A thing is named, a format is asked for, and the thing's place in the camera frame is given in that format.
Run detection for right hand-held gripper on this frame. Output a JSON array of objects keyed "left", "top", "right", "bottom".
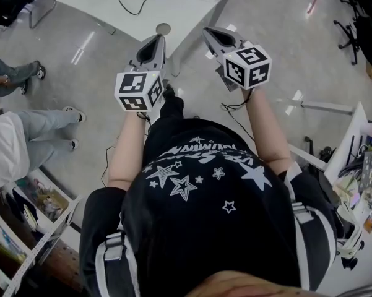
[{"left": 202, "top": 27, "right": 273, "bottom": 93}]

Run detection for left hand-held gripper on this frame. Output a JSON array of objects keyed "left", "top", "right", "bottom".
[{"left": 113, "top": 35, "right": 168, "bottom": 113}]

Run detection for person's right forearm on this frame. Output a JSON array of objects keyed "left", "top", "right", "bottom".
[{"left": 243, "top": 87, "right": 292, "bottom": 175}]

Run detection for person's left forearm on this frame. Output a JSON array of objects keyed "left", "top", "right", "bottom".
[{"left": 106, "top": 110, "right": 152, "bottom": 191}]

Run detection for round grey floor cover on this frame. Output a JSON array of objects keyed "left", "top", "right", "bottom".
[{"left": 155, "top": 22, "right": 171, "bottom": 37}]

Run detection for person's black shoe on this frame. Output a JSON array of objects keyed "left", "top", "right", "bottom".
[{"left": 162, "top": 84, "right": 177, "bottom": 100}]

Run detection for grey metal table foot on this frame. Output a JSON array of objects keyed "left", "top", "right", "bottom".
[
  {"left": 301, "top": 101, "right": 355, "bottom": 116},
  {"left": 93, "top": 20, "right": 116, "bottom": 36}
]

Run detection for person's black trousers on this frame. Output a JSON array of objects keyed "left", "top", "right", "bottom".
[{"left": 148, "top": 95, "right": 186, "bottom": 130}]

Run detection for black wheeled base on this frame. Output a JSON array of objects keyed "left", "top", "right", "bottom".
[{"left": 303, "top": 136, "right": 337, "bottom": 164}]

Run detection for white cluttered side table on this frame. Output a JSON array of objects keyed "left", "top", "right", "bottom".
[{"left": 323, "top": 101, "right": 372, "bottom": 235}]

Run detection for black star print t-shirt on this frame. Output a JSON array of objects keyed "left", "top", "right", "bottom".
[{"left": 79, "top": 118, "right": 345, "bottom": 297}]

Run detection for black printed board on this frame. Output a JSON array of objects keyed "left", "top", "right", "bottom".
[{"left": 360, "top": 151, "right": 372, "bottom": 195}]

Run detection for white perforated metal rack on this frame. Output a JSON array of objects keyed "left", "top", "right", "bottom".
[{"left": 0, "top": 165, "right": 83, "bottom": 297}]

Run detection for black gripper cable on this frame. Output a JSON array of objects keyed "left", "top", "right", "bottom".
[
  {"left": 101, "top": 111, "right": 151, "bottom": 187},
  {"left": 220, "top": 87, "right": 257, "bottom": 142}
]

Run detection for grey white harness strap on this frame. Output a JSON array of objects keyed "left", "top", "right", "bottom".
[
  {"left": 283, "top": 162, "right": 340, "bottom": 292},
  {"left": 94, "top": 229, "right": 141, "bottom": 297}
]

